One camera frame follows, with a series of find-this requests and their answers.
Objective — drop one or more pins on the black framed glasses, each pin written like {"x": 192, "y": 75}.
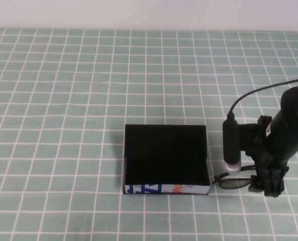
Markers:
{"x": 233, "y": 182}

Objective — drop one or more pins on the black printed glasses case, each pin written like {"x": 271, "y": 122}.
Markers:
{"x": 163, "y": 155}

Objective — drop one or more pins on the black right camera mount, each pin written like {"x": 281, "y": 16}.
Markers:
{"x": 249, "y": 136}

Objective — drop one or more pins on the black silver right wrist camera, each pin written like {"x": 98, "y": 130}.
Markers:
{"x": 231, "y": 145}

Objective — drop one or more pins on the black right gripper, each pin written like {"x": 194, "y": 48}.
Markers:
{"x": 264, "y": 160}

